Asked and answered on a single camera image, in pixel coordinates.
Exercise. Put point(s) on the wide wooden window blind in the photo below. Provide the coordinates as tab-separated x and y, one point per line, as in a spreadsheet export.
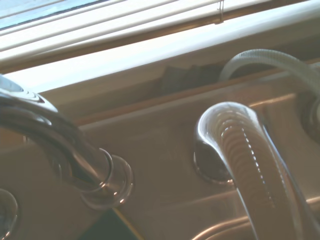
100	22

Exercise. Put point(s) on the chrome gooseneck faucet spout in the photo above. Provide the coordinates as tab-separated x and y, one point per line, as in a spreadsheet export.
50	125

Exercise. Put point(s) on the stainless steel double sink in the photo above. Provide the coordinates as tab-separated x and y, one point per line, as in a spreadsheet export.
162	175

